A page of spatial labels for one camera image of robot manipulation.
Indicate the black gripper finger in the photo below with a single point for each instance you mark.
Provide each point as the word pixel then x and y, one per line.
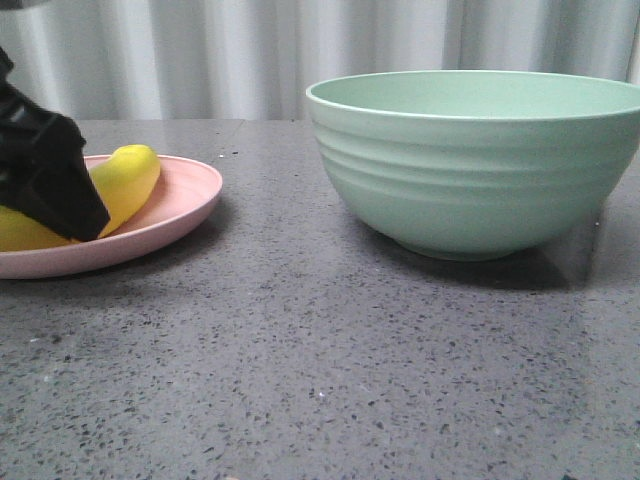
pixel 43 173

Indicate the yellow banana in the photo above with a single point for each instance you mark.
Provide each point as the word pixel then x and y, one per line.
pixel 124 182

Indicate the pink plate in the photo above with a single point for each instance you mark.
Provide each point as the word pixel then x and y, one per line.
pixel 184 196

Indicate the green ribbed bowl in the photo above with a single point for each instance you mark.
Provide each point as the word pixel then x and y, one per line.
pixel 474 164

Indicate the white pleated curtain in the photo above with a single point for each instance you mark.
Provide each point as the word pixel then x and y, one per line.
pixel 96 60

